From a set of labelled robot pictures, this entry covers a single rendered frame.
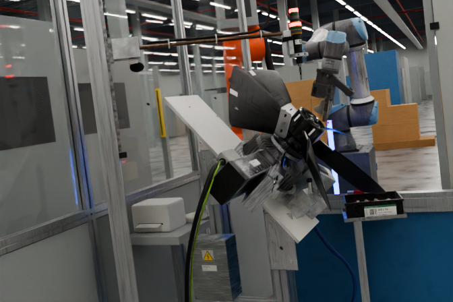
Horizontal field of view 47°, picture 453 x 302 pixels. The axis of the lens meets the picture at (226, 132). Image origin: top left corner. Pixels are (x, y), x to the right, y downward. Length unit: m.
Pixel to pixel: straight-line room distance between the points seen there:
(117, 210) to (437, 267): 1.32
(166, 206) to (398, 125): 9.47
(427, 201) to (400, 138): 8.96
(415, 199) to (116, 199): 1.20
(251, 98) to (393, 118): 9.57
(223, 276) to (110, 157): 0.57
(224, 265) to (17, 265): 0.68
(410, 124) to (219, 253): 9.50
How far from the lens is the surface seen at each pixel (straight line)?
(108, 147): 1.81
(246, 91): 1.69
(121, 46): 1.83
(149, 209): 2.01
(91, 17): 1.84
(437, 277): 2.38
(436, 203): 2.27
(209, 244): 1.89
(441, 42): 3.67
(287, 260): 1.88
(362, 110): 2.65
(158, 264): 2.31
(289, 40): 1.93
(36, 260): 1.76
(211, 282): 1.93
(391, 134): 11.22
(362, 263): 2.20
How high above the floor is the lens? 1.31
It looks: 3 degrees down
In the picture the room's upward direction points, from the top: 7 degrees counter-clockwise
